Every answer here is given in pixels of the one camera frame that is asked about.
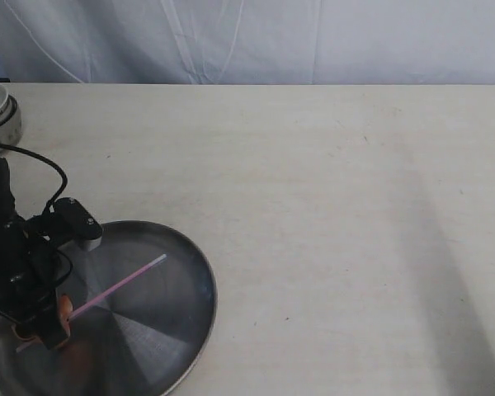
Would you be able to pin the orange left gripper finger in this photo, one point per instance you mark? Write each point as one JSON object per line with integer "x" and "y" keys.
{"x": 51, "y": 333}
{"x": 65, "y": 310}

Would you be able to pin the white ceramic bowl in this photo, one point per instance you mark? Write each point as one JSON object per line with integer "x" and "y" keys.
{"x": 11, "y": 129}

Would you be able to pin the white backdrop cloth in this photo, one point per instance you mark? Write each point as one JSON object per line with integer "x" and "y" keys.
{"x": 248, "y": 42}

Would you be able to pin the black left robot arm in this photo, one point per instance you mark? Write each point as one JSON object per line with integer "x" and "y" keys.
{"x": 29, "y": 276}

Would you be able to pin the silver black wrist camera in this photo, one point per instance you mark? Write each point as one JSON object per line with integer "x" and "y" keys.
{"x": 71, "y": 222}

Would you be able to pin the round stainless steel plate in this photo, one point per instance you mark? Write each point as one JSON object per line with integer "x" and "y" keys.
{"x": 143, "y": 339}

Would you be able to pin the pink straw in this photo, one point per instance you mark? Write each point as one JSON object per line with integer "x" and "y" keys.
{"x": 75, "y": 313}

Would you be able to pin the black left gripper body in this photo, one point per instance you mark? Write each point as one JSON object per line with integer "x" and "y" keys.
{"x": 32, "y": 267}

